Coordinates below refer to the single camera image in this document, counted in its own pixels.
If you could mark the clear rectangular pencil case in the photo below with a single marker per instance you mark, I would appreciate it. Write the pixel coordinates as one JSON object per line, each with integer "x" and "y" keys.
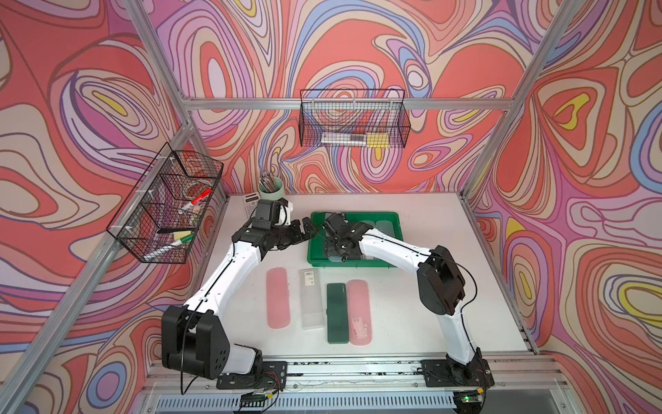
{"x": 312, "y": 314}

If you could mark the dark green pencil case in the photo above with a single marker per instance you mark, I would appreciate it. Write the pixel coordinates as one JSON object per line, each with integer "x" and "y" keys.
{"x": 337, "y": 314}

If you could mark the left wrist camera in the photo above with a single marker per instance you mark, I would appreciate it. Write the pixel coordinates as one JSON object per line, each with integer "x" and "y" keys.
{"x": 285, "y": 212}

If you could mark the green pen holder cup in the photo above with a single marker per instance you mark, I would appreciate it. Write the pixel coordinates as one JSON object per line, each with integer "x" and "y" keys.
{"x": 273, "y": 196}

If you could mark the pink pencil case with sticker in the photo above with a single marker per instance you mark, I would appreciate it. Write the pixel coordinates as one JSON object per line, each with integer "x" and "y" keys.
{"x": 359, "y": 313}

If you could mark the pencils in cup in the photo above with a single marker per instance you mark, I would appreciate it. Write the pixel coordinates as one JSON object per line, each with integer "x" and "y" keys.
{"x": 268, "y": 183}

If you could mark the black wire basket on back wall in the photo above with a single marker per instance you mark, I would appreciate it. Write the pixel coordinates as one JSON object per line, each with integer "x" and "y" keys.
{"x": 353, "y": 111}

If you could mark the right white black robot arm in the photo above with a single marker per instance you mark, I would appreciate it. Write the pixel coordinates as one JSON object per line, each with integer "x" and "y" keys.
{"x": 441, "y": 287}

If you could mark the white calculator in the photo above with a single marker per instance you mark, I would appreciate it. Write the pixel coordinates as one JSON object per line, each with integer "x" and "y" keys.
{"x": 250, "y": 203}

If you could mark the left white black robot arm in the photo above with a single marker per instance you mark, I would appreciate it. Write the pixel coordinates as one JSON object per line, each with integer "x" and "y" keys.
{"x": 194, "y": 340}

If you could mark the aluminium mounting rail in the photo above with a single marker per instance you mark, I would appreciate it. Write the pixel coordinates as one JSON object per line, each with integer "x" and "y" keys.
{"x": 407, "y": 384}

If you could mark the black wire basket on wall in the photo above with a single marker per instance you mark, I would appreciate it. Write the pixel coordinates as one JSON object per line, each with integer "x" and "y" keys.
{"x": 152, "y": 214}
{"x": 353, "y": 111}

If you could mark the black wire basket on left wall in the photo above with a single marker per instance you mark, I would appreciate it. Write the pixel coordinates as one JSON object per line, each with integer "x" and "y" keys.
{"x": 152, "y": 214}

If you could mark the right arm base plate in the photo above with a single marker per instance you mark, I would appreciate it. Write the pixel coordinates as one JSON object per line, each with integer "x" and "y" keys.
{"x": 448, "y": 372}

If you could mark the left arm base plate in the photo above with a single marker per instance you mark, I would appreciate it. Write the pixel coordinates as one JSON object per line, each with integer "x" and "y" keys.
{"x": 270, "y": 375}

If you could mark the clear box in back basket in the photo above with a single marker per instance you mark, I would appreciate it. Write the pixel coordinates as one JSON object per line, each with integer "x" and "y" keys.
{"x": 344, "y": 139}

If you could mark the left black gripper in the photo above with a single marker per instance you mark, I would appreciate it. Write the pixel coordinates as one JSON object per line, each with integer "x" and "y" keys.
{"x": 296, "y": 235}

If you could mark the green white marker in basket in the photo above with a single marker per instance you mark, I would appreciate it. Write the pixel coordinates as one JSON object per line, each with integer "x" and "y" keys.
{"x": 179, "y": 239}

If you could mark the red marker in basket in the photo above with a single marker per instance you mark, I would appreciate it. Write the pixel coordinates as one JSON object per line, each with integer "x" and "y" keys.
{"x": 196, "y": 201}

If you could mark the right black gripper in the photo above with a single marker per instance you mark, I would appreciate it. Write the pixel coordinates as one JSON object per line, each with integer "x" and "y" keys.
{"x": 330, "y": 250}

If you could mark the yellow box in back basket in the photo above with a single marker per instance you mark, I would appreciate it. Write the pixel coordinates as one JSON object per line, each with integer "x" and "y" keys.
{"x": 377, "y": 140}

